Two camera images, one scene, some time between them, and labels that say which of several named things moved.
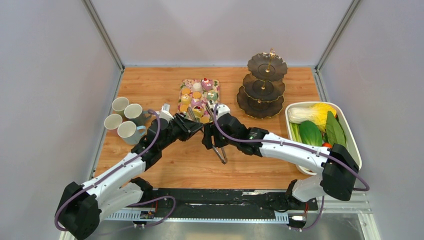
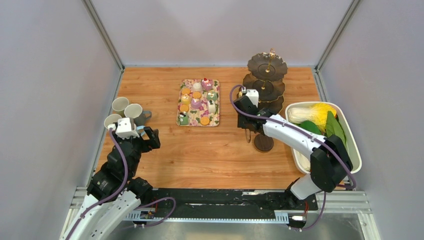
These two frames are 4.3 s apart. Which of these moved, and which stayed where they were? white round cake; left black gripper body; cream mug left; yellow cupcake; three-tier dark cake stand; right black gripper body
Moved: left black gripper body; right black gripper body
Stayed: three-tier dark cake stand; yellow cupcake; cream mug left; white round cake
